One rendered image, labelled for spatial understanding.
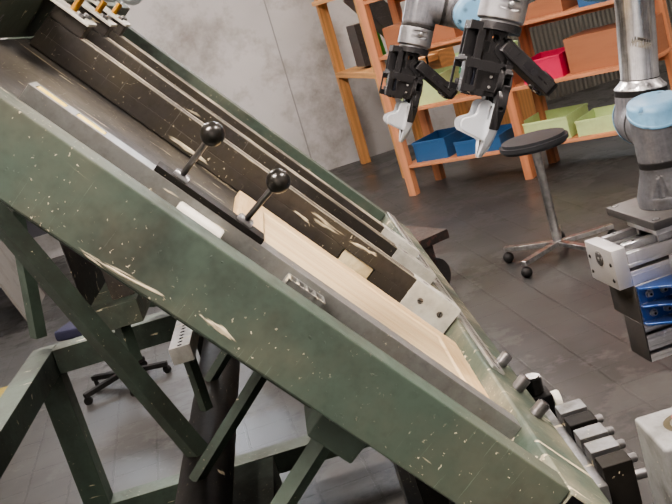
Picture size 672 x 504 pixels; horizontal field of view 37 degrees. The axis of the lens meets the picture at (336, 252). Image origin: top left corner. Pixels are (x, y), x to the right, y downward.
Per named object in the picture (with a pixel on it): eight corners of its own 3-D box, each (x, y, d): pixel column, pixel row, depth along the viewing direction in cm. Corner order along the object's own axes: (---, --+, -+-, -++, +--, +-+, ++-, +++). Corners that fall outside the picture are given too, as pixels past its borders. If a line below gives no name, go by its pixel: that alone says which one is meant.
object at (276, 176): (246, 240, 157) (291, 187, 148) (226, 226, 156) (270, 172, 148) (253, 226, 159) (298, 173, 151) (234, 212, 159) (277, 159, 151)
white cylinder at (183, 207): (169, 218, 150) (213, 248, 151) (180, 202, 149) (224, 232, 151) (170, 214, 153) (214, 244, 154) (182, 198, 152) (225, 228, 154)
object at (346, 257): (365, 280, 220) (373, 269, 219) (336, 259, 218) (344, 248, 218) (364, 276, 223) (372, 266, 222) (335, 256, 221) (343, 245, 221)
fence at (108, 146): (507, 446, 166) (522, 427, 166) (13, 105, 148) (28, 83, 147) (500, 434, 171) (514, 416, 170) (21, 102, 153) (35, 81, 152)
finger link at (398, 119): (380, 138, 228) (388, 98, 226) (405, 143, 229) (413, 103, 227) (384, 139, 225) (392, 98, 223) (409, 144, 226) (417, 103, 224)
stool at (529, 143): (598, 227, 581) (572, 114, 566) (642, 250, 519) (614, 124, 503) (498, 258, 579) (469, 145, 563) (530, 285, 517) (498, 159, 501)
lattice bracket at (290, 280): (314, 319, 155) (325, 303, 154) (277, 293, 153) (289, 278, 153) (313, 312, 158) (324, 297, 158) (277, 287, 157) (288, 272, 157)
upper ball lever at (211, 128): (182, 195, 154) (225, 139, 146) (162, 181, 153) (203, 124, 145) (191, 182, 157) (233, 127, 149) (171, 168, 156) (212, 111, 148)
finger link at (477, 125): (450, 152, 161) (463, 95, 160) (485, 158, 162) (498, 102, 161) (456, 154, 158) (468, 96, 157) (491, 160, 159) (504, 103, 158)
